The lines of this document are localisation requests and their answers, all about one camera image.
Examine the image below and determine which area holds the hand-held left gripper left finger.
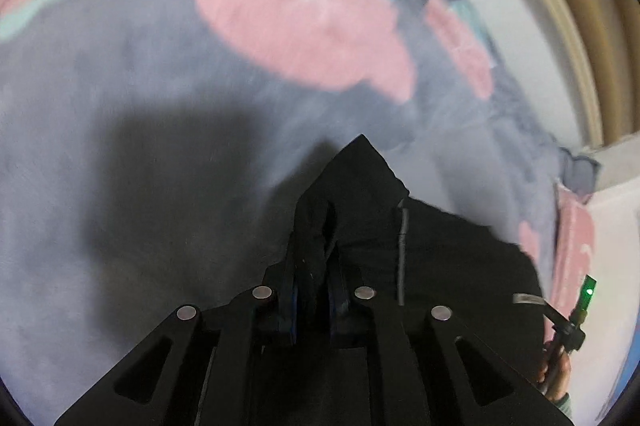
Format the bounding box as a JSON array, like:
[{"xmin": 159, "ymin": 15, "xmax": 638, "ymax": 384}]
[{"xmin": 52, "ymin": 251, "xmax": 307, "ymax": 426}]

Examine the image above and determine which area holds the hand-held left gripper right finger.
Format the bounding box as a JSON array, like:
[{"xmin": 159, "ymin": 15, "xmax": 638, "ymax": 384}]
[{"xmin": 327, "ymin": 265, "xmax": 574, "ymax": 426}]

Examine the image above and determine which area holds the black hooded jacket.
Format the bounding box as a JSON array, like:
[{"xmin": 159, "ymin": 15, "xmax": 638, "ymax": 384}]
[{"xmin": 265, "ymin": 133, "xmax": 553, "ymax": 426}]

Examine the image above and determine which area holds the person's right forearm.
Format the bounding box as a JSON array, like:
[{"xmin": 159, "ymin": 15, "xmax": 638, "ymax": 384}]
[{"xmin": 549, "ymin": 392, "xmax": 576, "ymax": 421}]

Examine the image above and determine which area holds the person's right hand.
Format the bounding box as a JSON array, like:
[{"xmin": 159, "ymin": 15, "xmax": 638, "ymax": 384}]
[{"xmin": 537, "ymin": 340, "xmax": 572, "ymax": 405}]

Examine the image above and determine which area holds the pink pillow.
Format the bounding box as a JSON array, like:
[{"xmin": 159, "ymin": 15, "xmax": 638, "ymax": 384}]
[{"xmin": 549, "ymin": 186, "xmax": 598, "ymax": 337}]

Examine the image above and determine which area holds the grey pillow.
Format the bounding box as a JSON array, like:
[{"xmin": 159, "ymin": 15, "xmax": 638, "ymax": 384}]
[{"xmin": 557, "ymin": 148, "xmax": 601, "ymax": 201}]

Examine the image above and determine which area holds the grey pink floral blanket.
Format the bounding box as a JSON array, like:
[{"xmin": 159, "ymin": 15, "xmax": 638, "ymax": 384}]
[{"xmin": 0, "ymin": 0, "xmax": 601, "ymax": 426}]

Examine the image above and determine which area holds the brown striped window blind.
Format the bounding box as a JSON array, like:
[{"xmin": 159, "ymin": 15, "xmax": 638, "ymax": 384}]
[{"xmin": 465, "ymin": 0, "xmax": 640, "ymax": 149}]

